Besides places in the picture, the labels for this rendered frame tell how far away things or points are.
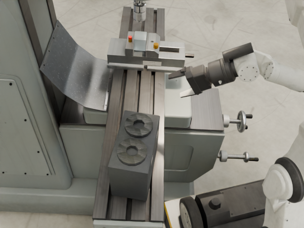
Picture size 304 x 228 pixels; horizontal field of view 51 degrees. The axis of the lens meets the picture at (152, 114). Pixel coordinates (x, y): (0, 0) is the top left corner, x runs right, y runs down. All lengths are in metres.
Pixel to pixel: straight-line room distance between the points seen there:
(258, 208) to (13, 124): 1.12
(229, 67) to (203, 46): 2.04
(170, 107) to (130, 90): 0.21
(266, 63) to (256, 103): 1.57
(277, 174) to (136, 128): 0.46
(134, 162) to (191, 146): 0.73
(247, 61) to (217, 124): 0.56
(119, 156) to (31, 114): 0.60
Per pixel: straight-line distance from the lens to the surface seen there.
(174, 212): 1.64
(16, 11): 1.14
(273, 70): 1.12
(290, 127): 2.66
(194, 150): 1.65
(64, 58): 1.45
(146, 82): 1.42
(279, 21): 3.69
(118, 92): 1.38
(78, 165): 1.84
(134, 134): 0.99
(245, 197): 1.53
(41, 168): 1.79
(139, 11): 1.22
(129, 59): 1.45
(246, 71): 1.06
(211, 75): 1.09
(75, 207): 1.98
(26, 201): 2.04
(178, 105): 1.48
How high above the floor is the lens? 1.91
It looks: 51 degrees down
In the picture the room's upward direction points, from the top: 3 degrees clockwise
